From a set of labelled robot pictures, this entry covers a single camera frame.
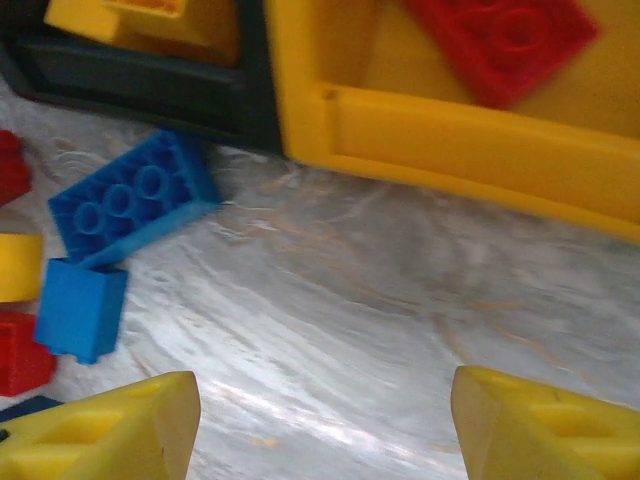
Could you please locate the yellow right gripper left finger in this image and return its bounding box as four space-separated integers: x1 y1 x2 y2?
0 370 203 480

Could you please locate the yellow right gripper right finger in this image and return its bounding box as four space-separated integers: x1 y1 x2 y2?
451 365 640 480

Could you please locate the yellow two-by-four lego brick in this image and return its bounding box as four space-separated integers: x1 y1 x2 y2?
43 0 122 45
104 0 240 67
0 232 44 304

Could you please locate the blue two-by-two lego brick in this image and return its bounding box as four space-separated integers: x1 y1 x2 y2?
0 394 65 425
33 256 129 366

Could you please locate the red two-by-four lego brick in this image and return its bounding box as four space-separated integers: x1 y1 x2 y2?
0 311 57 399

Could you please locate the blue two-by-four lego brick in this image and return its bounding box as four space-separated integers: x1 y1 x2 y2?
47 129 222 265

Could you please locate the red two-by-two lego brick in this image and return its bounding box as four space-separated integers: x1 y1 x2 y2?
0 129 33 209

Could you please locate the yellow plastic bin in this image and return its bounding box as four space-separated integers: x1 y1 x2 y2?
264 0 640 232

